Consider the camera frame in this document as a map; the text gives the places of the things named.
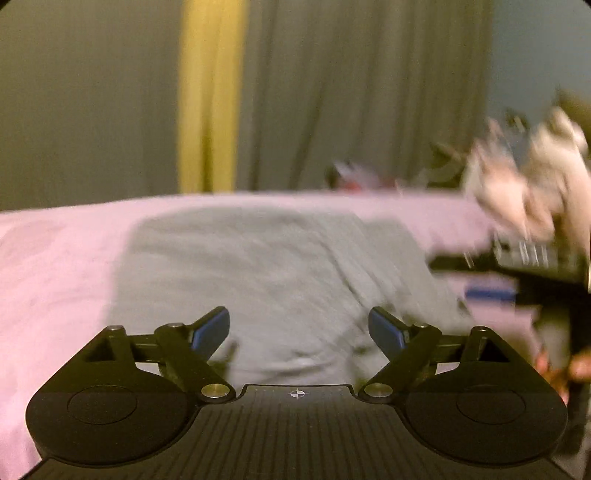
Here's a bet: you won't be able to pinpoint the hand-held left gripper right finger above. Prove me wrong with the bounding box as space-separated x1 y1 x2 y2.
358 306 537 403

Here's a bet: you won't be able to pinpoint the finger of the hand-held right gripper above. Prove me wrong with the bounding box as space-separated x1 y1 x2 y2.
427 253 498 274
463 284 520 306

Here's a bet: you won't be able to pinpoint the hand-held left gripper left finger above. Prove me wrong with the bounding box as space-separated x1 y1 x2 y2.
59 306 235 403

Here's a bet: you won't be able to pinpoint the grey sweat pants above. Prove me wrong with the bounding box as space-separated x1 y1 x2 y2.
112 206 474 385

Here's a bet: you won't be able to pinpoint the person's right hand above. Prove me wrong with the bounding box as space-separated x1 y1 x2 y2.
536 352 591 383

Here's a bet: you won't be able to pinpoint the cream plush toy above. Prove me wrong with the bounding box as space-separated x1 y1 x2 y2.
526 106 591 241

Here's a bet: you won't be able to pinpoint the pink bed sheet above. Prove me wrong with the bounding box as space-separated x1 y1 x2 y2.
0 191 546 476

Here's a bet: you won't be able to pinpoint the grey curtain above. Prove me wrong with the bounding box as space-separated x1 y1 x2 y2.
0 0 495 213

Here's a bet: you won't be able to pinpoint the yellow curtain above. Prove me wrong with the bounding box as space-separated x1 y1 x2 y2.
177 0 251 195

